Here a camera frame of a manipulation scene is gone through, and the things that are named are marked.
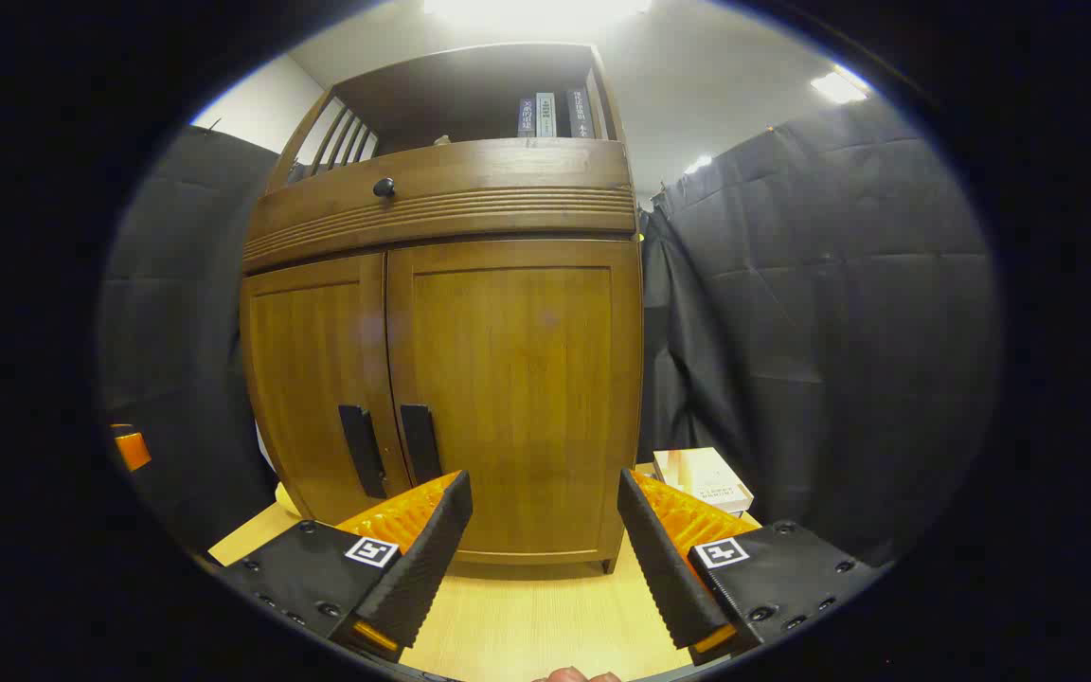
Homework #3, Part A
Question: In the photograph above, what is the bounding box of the wooden shoe cabinet door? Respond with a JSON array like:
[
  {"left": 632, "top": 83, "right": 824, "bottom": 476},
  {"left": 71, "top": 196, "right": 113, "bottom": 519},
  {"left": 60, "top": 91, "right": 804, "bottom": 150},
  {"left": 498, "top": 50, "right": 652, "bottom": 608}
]
[
  {"left": 386, "top": 239, "right": 643, "bottom": 560},
  {"left": 241, "top": 254, "right": 411, "bottom": 525}
]

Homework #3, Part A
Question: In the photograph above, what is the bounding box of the wooden double-door shoe cabinet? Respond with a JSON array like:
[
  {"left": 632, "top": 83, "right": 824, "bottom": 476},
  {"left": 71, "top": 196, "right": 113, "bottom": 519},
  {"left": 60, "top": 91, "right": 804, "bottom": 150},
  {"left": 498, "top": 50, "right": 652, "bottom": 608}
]
[{"left": 241, "top": 43, "right": 646, "bottom": 576}]

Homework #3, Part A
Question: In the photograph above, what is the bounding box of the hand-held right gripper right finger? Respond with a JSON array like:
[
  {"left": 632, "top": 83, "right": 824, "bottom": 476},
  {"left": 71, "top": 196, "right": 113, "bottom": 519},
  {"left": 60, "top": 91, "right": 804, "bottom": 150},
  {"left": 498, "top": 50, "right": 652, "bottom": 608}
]
[{"left": 617, "top": 467, "right": 887, "bottom": 666}]

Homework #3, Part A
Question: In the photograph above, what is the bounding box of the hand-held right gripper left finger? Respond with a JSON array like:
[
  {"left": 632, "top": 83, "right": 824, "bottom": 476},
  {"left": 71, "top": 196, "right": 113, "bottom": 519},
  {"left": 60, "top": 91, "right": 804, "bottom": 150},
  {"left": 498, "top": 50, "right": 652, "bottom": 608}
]
[{"left": 219, "top": 469, "right": 474, "bottom": 664}]

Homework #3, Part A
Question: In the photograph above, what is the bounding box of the dark blue book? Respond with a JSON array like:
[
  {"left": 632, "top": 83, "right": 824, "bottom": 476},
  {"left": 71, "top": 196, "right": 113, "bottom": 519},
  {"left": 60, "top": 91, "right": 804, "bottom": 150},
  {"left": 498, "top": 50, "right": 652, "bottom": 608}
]
[{"left": 564, "top": 88, "right": 596, "bottom": 140}]

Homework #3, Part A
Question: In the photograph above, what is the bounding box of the black door handle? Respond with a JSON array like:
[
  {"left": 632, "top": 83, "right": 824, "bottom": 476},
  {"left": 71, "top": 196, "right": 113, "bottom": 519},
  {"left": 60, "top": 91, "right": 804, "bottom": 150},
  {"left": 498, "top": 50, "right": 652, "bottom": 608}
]
[
  {"left": 338, "top": 405, "right": 389, "bottom": 500},
  {"left": 400, "top": 404, "right": 442, "bottom": 484}
]

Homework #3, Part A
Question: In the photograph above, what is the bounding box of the beige book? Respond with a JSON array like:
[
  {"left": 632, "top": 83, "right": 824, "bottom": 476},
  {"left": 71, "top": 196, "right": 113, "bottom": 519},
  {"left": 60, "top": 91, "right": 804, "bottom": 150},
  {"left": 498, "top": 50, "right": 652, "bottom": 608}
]
[{"left": 653, "top": 447, "right": 755, "bottom": 517}]

